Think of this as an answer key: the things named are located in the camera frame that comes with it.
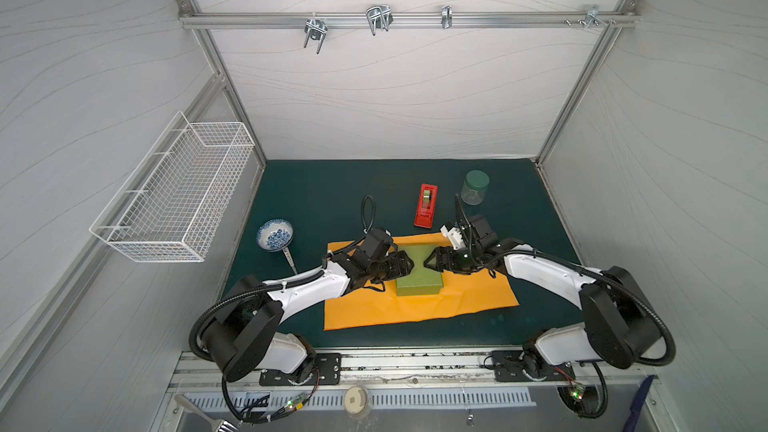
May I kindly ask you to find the metal U-bolt clamp middle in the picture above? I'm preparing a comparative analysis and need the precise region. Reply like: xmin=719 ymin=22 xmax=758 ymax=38
xmin=365 ymin=5 xmax=393 ymax=36

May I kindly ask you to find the blue handled tool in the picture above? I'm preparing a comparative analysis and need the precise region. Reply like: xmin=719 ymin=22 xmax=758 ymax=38
xmin=622 ymin=375 xmax=656 ymax=432

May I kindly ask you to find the white wire basket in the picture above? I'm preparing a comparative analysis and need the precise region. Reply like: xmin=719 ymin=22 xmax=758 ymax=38
xmin=89 ymin=111 xmax=255 ymax=263

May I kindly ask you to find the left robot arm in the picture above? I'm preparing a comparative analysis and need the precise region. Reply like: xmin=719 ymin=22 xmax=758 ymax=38
xmin=188 ymin=227 xmax=414 ymax=384

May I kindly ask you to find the white slotted cable duct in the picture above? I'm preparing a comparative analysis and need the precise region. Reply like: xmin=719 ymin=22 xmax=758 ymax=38
xmin=184 ymin=387 xmax=537 ymax=413

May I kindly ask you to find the blue white ceramic spoon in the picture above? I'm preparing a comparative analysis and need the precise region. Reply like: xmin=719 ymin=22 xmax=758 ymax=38
xmin=256 ymin=218 xmax=298 ymax=275

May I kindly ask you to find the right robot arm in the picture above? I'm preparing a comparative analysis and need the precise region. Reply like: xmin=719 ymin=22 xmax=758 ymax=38
xmin=424 ymin=215 xmax=677 ymax=381

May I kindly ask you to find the metal bracket clamp right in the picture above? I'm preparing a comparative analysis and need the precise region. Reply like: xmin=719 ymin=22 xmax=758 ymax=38
xmin=563 ymin=5 xmax=618 ymax=30

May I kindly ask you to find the green gift box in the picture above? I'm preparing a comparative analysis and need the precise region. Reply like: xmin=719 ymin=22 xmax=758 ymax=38
xmin=396 ymin=244 xmax=444 ymax=297

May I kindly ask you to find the small metal hook clamp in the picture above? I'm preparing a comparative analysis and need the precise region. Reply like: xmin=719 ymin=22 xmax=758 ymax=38
xmin=441 ymin=5 xmax=453 ymax=30

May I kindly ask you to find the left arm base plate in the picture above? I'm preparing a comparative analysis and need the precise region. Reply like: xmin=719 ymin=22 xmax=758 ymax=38
xmin=259 ymin=353 xmax=342 ymax=387

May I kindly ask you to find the glass jar green lid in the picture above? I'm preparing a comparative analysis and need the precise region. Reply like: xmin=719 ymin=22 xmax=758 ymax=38
xmin=460 ymin=170 xmax=490 ymax=206

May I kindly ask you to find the metal U-bolt clamp left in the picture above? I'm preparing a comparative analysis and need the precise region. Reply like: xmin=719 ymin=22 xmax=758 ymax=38
xmin=303 ymin=18 xmax=328 ymax=54

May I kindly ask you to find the red tape dispenser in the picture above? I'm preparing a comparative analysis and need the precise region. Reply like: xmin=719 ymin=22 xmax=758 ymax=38
xmin=414 ymin=183 xmax=438 ymax=229

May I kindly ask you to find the green table mat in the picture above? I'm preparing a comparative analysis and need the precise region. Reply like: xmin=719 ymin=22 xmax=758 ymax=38
xmin=227 ymin=159 xmax=581 ymax=348

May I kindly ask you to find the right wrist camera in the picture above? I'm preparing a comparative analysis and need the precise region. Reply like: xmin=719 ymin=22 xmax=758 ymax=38
xmin=440 ymin=225 xmax=466 ymax=251

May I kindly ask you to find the aluminium crossbar rail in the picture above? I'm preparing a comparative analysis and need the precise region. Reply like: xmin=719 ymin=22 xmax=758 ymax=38
xmin=180 ymin=9 xmax=641 ymax=30

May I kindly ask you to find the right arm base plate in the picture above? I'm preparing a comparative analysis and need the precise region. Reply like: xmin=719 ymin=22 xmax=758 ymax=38
xmin=481 ymin=350 xmax=575 ymax=383

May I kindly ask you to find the round white puck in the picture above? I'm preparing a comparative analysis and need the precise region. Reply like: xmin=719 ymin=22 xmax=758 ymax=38
xmin=343 ymin=385 xmax=372 ymax=420

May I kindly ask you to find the metal u-bolt clamp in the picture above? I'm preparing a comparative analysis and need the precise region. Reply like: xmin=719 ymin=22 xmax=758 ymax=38
xmin=303 ymin=18 xmax=328 ymax=54
xmin=365 ymin=5 xmax=393 ymax=36

